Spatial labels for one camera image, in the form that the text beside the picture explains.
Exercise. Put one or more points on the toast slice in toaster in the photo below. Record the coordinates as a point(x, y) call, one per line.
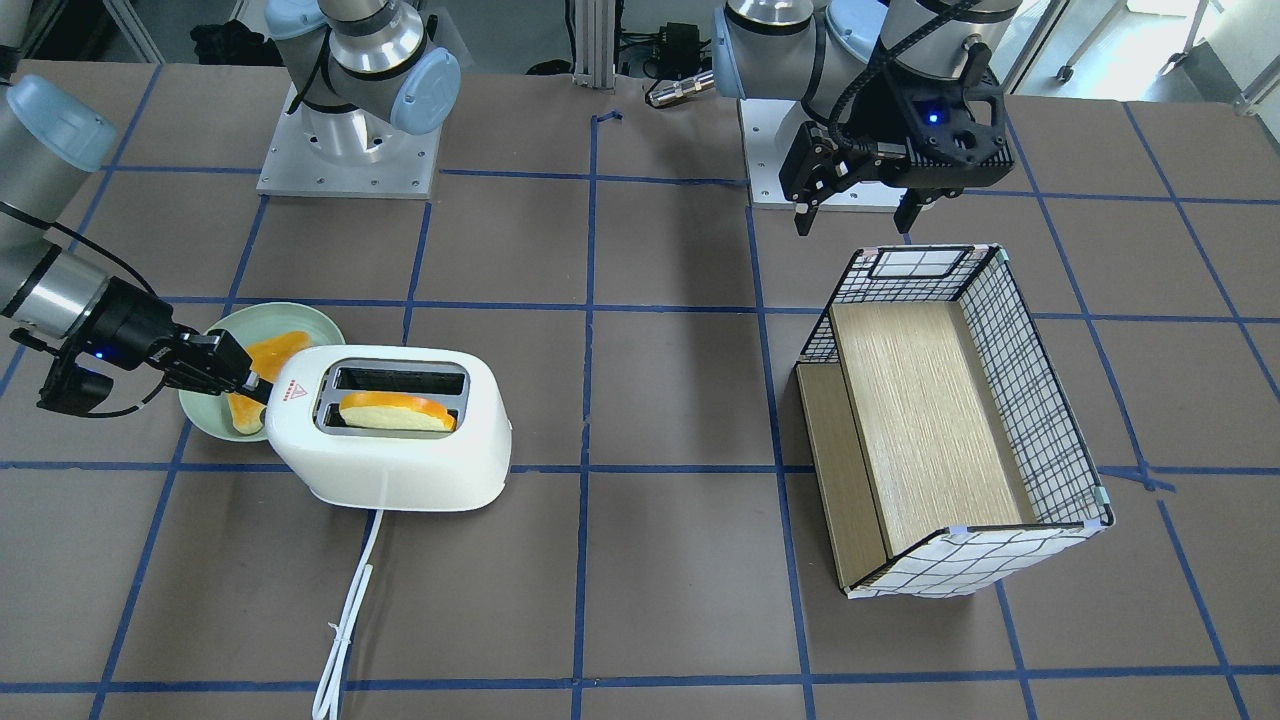
point(386, 410)

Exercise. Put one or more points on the aluminium frame post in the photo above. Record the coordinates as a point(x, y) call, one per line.
point(595, 31)

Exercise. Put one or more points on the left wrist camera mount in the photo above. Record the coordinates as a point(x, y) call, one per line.
point(954, 135)

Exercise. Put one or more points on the white two-slot toaster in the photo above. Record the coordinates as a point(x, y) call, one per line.
point(402, 470)

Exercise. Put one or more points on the light green plate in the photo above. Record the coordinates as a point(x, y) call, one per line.
point(250, 325)

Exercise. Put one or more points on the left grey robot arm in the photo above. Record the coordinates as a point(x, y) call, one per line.
point(829, 59)

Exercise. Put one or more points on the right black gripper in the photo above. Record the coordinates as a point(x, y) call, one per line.
point(125, 322)

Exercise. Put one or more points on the black power adapter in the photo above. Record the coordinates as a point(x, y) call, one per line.
point(678, 50)

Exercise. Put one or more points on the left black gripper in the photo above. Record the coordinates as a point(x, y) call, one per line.
point(893, 122)

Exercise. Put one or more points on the orange bread on plate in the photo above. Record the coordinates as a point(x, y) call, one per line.
point(267, 359)

